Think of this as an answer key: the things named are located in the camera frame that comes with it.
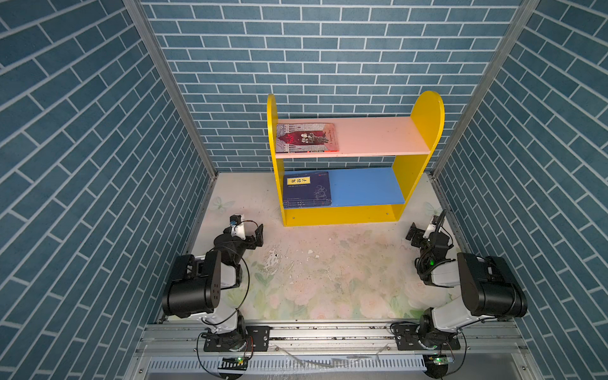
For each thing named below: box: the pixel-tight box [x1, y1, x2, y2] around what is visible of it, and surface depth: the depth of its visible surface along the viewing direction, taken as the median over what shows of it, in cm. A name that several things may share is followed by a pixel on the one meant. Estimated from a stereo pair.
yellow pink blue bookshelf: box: [266, 91, 445, 227], surface depth 82 cm
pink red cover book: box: [275, 122, 340, 153], surface depth 76 cm
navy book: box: [283, 171, 333, 209], surface depth 93 cm
